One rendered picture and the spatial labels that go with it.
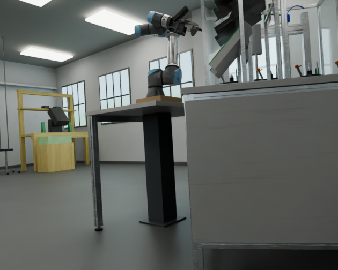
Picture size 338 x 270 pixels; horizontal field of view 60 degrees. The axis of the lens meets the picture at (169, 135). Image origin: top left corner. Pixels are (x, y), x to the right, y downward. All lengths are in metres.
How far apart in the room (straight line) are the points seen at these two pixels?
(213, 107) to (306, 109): 0.38
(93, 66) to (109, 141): 2.28
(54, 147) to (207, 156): 6.17
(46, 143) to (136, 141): 2.13
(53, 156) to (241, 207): 6.23
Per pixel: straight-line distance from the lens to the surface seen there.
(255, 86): 1.31
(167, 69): 2.25
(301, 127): 1.33
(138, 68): 7.53
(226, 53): 1.60
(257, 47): 3.16
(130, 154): 7.66
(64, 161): 7.40
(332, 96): 1.37
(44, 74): 10.55
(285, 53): 2.97
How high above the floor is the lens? 0.64
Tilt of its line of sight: level
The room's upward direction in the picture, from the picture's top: 3 degrees counter-clockwise
